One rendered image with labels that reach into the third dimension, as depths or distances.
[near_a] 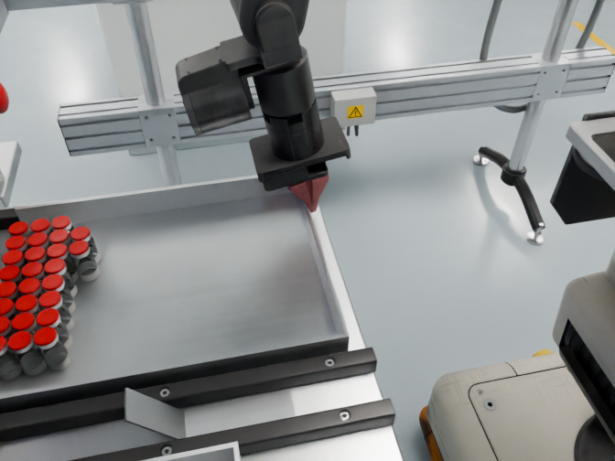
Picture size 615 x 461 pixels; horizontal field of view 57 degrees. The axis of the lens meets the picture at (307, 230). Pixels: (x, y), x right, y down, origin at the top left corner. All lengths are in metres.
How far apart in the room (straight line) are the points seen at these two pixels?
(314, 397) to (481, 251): 1.46
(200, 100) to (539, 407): 1.00
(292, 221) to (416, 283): 1.15
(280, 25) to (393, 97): 1.20
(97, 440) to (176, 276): 0.19
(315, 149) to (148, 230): 0.24
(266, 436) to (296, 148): 0.28
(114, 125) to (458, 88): 0.97
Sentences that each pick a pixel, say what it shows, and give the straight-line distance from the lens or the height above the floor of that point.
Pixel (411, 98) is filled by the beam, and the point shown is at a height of 0.48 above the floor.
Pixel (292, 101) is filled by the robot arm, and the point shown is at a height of 1.07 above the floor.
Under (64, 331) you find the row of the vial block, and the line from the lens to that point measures 0.62.
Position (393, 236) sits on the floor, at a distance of 1.96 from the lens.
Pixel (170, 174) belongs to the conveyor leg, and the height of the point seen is 0.32.
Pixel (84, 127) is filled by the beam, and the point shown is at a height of 0.52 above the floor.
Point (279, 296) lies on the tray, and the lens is 0.63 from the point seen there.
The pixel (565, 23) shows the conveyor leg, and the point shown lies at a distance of 1.84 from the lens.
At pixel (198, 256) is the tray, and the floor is 0.88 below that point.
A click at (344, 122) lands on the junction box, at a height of 0.47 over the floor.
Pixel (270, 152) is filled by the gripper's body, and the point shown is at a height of 1.00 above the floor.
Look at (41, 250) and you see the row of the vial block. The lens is 0.67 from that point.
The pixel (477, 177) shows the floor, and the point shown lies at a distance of 2.26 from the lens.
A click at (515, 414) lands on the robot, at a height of 0.28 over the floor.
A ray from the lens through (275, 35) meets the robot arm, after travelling 0.51.
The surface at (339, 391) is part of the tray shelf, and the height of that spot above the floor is 0.88.
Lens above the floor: 1.37
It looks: 44 degrees down
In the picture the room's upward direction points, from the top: straight up
